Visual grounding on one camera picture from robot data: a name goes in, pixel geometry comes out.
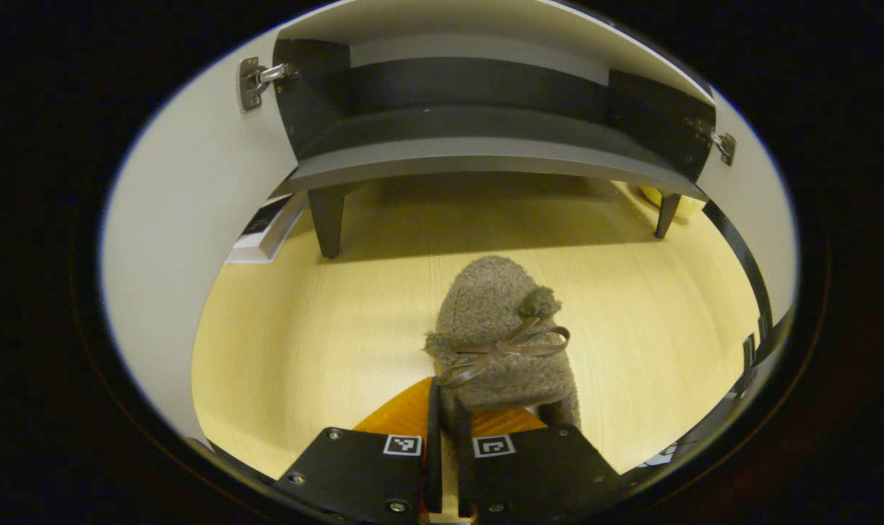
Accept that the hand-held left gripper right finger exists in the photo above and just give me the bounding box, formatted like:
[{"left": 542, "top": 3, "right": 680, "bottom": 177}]
[{"left": 455, "top": 405, "right": 627, "bottom": 525}]

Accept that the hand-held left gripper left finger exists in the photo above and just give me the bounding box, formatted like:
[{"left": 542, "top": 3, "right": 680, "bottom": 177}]
[{"left": 273, "top": 376, "right": 444, "bottom": 525}]

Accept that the brown fuzzy shoe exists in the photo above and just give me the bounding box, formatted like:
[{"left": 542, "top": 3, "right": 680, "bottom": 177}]
[{"left": 422, "top": 254, "right": 583, "bottom": 432}]

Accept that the grey shoe cabinet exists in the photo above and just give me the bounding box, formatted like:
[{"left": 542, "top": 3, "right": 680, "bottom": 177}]
[{"left": 271, "top": 0, "right": 718, "bottom": 260}]

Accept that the metal door hinge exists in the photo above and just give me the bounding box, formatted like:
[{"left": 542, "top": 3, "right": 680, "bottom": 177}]
[
  {"left": 694, "top": 120, "right": 737, "bottom": 167},
  {"left": 237, "top": 56, "right": 301, "bottom": 112}
]

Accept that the white paper booklet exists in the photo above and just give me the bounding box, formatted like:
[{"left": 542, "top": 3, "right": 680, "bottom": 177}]
[{"left": 225, "top": 192, "right": 309, "bottom": 265}]

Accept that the pale yellow object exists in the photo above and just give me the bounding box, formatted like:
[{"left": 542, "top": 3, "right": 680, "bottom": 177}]
[{"left": 639, "top": 185, "right": 707, "bottom": 220}]

